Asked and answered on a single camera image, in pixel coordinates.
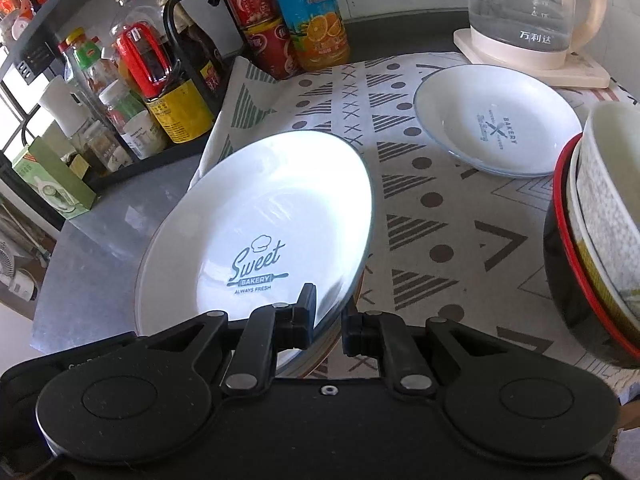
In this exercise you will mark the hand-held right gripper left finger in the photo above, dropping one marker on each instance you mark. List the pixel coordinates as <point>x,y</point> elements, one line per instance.
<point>295,325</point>

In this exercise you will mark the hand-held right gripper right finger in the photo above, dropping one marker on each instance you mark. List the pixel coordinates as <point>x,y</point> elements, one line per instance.
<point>360,335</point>

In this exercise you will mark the red and black bowl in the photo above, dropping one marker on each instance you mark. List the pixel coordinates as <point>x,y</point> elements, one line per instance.
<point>562,280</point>

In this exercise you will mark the white fan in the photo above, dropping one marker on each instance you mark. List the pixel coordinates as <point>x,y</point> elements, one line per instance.
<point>15,272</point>

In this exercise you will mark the patterned fringed table cloth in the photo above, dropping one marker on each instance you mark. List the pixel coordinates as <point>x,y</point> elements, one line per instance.
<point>415,210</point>

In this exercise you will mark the glass electric kettle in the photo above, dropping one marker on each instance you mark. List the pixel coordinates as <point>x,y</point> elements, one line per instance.
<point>520,5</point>

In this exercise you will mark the white plate chef hat print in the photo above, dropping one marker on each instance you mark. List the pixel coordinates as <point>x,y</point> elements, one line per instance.
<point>270,200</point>

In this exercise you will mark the green carton box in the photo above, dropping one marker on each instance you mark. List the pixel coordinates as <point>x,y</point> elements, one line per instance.
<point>52,180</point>

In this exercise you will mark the cream kettle base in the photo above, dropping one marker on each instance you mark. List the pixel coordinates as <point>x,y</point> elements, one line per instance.
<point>585,72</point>

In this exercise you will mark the black metal rack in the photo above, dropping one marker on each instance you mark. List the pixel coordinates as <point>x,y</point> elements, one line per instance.
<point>155,156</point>

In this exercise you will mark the white bottle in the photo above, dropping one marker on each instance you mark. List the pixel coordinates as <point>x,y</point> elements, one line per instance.
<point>62,105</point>

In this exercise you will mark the small white jar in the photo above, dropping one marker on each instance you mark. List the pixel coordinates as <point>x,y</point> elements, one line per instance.
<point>132,125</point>

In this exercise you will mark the orange juice bottle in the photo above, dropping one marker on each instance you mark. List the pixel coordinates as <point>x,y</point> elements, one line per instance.
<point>312,20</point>

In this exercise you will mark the cream ceramic bowl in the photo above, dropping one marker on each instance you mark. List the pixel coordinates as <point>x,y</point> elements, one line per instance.
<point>580,230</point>
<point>610,170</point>

